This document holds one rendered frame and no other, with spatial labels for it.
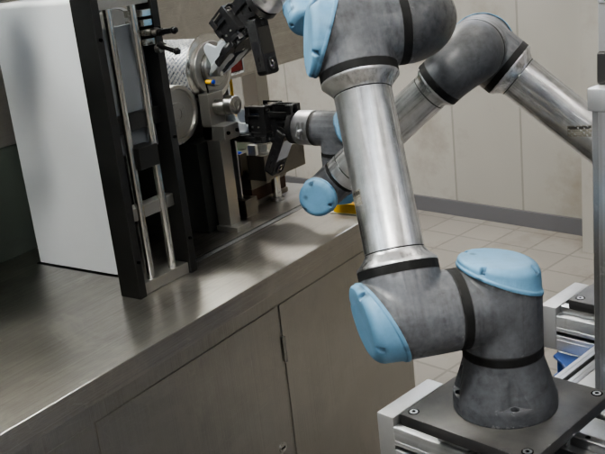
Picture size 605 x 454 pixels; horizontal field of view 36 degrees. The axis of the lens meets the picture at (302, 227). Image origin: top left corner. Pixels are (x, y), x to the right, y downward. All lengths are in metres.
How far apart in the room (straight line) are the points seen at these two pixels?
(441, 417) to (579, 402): 0.20
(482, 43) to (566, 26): 2.71
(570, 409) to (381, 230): 0.38
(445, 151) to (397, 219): 3.63
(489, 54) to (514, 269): 0.54
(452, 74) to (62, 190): 0.80
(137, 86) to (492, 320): 0.80
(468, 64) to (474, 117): 3.06
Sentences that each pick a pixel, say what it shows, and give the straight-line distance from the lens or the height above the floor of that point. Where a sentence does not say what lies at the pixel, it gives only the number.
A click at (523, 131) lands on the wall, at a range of 4.60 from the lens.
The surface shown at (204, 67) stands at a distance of 1.98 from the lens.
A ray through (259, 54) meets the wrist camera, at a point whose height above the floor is 1.28.
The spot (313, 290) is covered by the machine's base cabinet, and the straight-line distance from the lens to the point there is 1.92.
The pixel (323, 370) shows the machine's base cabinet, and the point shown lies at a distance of 2.00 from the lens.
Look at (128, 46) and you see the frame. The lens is 1.71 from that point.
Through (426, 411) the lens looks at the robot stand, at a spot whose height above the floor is 0.82.
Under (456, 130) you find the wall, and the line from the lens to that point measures 4.83.
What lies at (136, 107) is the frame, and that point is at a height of 1.24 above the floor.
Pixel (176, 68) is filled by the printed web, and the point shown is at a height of 1.26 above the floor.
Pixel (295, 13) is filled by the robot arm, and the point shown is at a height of 1.37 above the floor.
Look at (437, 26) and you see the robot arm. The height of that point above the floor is 1.36.
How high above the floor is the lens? 1.51
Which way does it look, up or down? 18 degrees down
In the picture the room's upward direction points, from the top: 6 degrees counter-clockwise
